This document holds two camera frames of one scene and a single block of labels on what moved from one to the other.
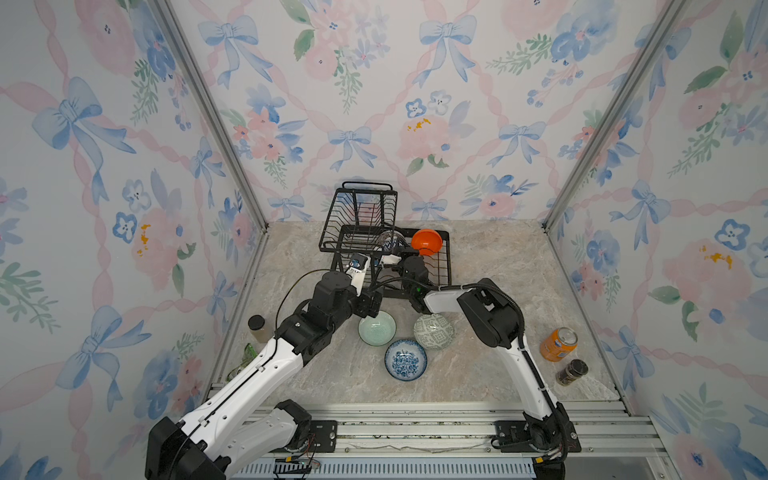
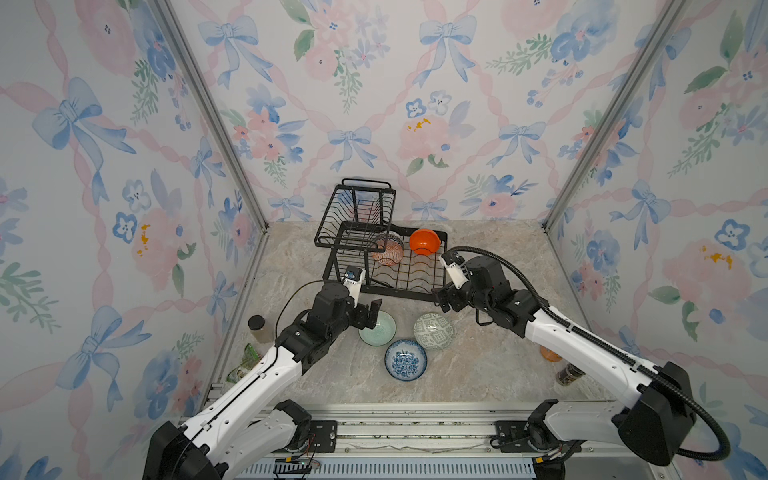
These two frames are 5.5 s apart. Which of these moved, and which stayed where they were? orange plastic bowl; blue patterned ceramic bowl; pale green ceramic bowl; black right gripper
Moved: black right gripper
Stayed: pale green ceramic bowl; blue patterned ceramic bowl; orange plastic bowl
